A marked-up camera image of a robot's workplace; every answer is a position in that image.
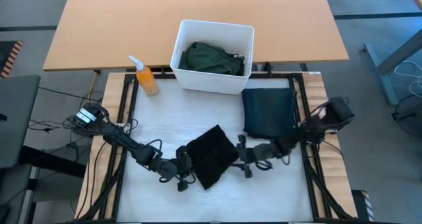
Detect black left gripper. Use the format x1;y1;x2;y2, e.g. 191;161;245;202
154;145;195;193

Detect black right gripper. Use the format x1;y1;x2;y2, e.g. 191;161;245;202
237;134;277;179

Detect black garment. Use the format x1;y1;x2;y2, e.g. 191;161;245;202
232;54;247;76
185;124;240;191

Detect dark blue denim jeans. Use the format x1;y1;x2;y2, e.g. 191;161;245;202
241;87;299;140

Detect white plastic laundry basket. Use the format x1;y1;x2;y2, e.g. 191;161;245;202
169;18;255;96

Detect dark green garment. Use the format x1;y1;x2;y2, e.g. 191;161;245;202
177;41;245;76

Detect orange spray bottle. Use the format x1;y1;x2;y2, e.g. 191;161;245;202
128;55;160;97

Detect black hazard-striped box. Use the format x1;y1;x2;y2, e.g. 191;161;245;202
351;189;375;222

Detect dark grey chair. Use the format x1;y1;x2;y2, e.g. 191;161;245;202
0;74;42;224

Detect black hazard-striped floor mat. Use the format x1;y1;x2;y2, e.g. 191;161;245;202
0;40;24;79

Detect black aluminium table frame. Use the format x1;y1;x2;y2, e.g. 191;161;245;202
77;70;357;224

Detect yellow cable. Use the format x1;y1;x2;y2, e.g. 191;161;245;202
87;70;100;103

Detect white cable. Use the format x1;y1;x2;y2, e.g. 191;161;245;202
394;59;422;98

